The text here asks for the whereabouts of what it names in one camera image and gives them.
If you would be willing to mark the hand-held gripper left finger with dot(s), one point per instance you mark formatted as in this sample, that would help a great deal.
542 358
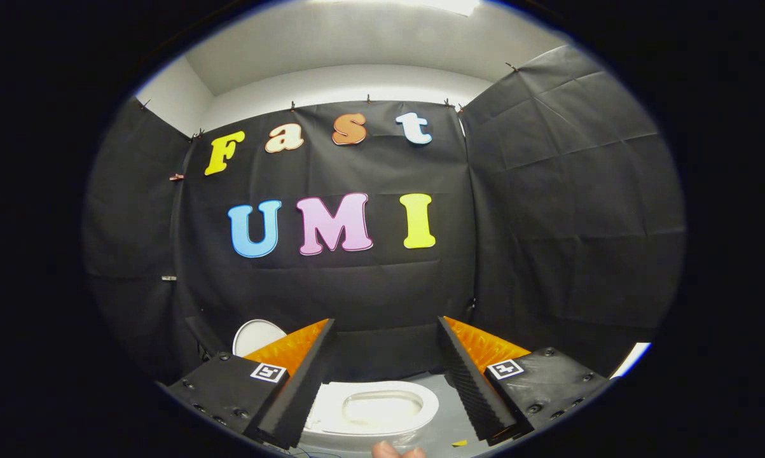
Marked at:
303 385

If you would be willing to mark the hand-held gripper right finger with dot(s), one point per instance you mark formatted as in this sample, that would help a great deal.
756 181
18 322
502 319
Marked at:
471 388

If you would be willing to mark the white toilet lid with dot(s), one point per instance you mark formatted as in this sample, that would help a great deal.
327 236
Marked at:
255 336

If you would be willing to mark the white toilet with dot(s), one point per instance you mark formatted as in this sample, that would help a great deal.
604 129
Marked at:
357 441

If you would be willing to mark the black backdrop cloth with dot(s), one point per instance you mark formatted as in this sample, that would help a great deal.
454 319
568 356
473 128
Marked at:
369 299

